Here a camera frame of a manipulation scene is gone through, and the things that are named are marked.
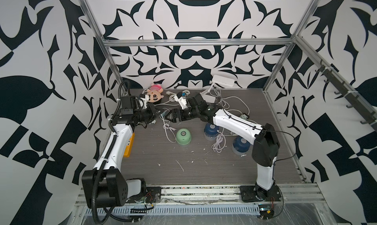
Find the white usb cable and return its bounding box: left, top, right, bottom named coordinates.
left=211, top=130, right=227, bottom=154
left=219, top=127, right=239, bottom=137
left=161, top=110, right=177, bottom=143

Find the black power strip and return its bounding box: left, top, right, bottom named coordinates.
left=240, top=114, right=249, bottom=120

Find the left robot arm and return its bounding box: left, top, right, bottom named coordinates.
left=81, top=80, right=160, bottom=225

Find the coiled white power cable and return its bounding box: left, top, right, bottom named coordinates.
left=163, top=89, right=191, bottom=105

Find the yellow power strip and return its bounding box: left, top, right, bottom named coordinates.
left=123, top=133, right=135, bottom=158

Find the white desk lamp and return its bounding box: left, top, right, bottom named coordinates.
left=200, top=75, right=235, bottom=103

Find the wall hook rack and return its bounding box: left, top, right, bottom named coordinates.
left=316, top=59, right=377, bottom=132

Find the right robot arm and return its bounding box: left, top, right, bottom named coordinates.
left=163, top=94, right=283, bottom=202

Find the cartoon head toy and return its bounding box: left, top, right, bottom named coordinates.
left=146, top=84, right=164, bottom=104

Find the blue meat grinder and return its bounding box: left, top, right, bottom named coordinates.
left=232, top=136, right=251, bottom=156
left=204, top=123, right=219, bottom=141

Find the green meat grinder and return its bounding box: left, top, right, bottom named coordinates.
left=176, top=128, right=192, bottom=146

